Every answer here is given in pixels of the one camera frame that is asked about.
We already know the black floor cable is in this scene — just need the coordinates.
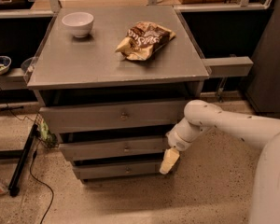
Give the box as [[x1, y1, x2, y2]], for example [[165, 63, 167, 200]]
[[0, 77, 55, 224]]

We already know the black metal table leg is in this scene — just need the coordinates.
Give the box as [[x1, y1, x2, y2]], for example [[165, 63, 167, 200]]
[[8, 124, 37, 197]]

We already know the grey left shelf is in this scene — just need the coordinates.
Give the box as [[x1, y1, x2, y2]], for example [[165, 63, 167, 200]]
[[0, 68, 27, 91]]

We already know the grey bottom drawer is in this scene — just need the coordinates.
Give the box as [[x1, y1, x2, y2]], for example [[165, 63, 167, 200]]
[[73, 159, 162, 180]]

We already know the grey drawer cabinet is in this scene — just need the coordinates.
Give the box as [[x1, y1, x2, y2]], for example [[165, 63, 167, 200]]
[[26, 5, 210, 184]]

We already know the wire basket with green item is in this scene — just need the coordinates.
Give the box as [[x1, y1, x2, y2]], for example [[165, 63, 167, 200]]
[[35, 114, 58, 148]]

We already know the grey side shelf bar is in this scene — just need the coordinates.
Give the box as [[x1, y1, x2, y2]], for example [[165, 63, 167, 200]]
[[203, 56, 253, 77]]

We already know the brown chip bag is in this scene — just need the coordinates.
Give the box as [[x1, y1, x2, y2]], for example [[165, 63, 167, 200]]
[[116, 21, 175, 61]]

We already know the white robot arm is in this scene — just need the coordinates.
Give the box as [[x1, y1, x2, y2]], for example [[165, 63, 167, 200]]
[[160, 100, 280, 224]]

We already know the grey drawer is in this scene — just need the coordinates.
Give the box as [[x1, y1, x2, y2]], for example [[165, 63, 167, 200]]
[[40, 100, 187, 133], [73, 159, 162, 180], [58, 133, 189, 162]]

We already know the white ceramic bowl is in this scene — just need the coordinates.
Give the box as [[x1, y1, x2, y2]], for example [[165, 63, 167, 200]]
[[62, 12, 94, 38]]

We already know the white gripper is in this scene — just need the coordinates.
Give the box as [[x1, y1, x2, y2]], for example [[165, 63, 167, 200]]
[[160, 129, 192, 175]]

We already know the grey top drawer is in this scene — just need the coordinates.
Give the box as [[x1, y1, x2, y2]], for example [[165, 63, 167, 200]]
[[40, 100, 187, 133]]

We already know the blue patterned bowl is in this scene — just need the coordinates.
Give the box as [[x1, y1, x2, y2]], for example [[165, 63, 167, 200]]
[[0, 56, 11, 75]]

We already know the clear plastic cup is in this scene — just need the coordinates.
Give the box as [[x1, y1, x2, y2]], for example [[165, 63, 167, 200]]
[[21, 57, 38, 73]]

